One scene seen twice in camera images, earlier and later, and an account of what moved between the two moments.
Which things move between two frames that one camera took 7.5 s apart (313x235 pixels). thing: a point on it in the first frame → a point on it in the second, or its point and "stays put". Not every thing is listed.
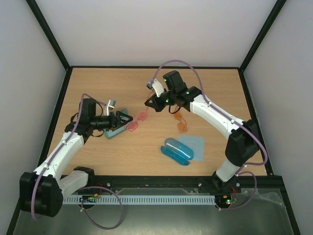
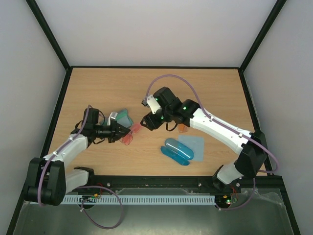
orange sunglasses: [182, 125] stays put
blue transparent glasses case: [177, 151] stays put
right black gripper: [158, 103] → [152, 120]
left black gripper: [114, 126] → [116, 128]
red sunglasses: [133, 125] → [126, 139]
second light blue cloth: [196, 144] stays put
